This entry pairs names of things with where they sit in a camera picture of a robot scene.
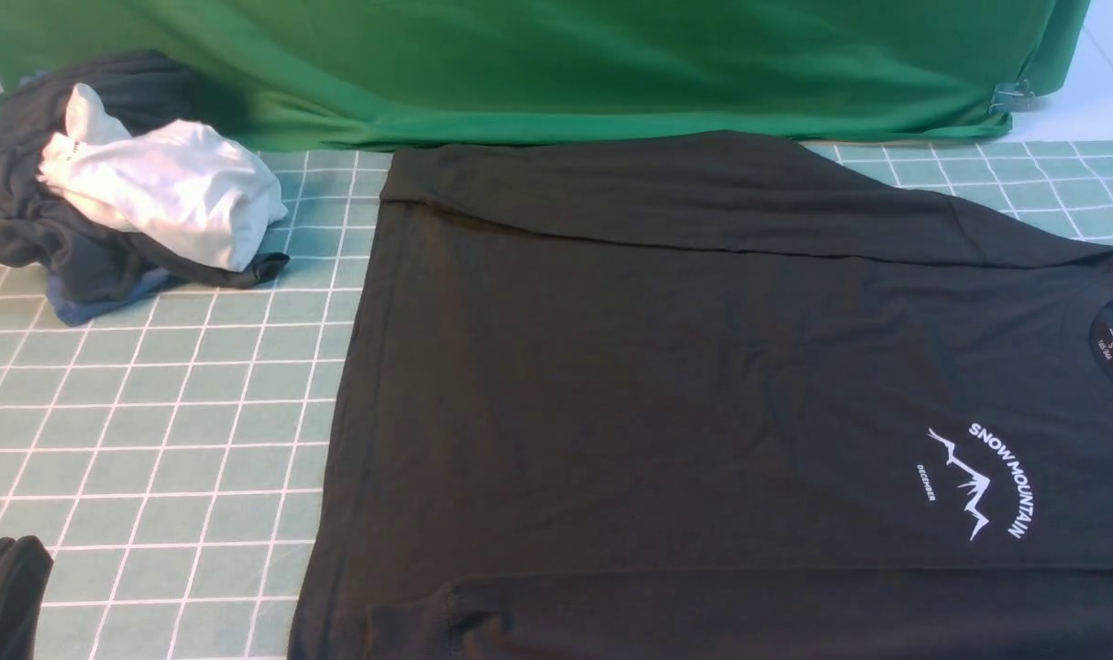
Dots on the dark gray long-sleeved shirt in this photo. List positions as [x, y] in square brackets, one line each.
[713, 397]

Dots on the green backdrop cloth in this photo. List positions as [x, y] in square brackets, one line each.
[298, 75]

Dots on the white crumpled garment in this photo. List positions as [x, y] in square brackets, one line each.
[204, 197]

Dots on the teal grid table mat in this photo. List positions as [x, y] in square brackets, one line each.
[172, 457]

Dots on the blue crumpled garment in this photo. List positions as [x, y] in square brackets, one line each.
[84, 307]

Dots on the metal binder clip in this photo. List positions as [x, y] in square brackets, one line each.
[1013, 97]

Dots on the dark gray crumpled garment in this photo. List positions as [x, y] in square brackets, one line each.
[144, 89]

